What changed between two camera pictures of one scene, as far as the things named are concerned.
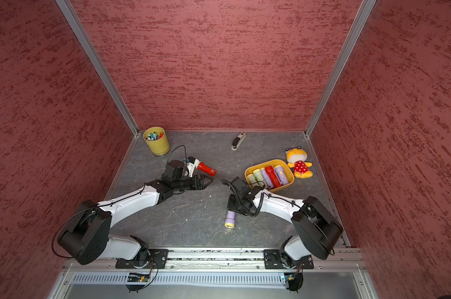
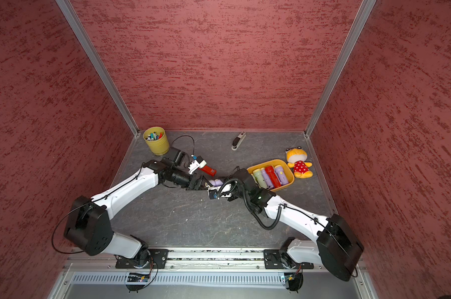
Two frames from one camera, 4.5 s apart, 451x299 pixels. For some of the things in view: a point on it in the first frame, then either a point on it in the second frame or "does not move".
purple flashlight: x=281 y=175 does not move
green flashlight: x=258 y=175 does not move
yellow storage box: x=273 y=175 does not move
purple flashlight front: x=230 y=220 → x=216 y=182
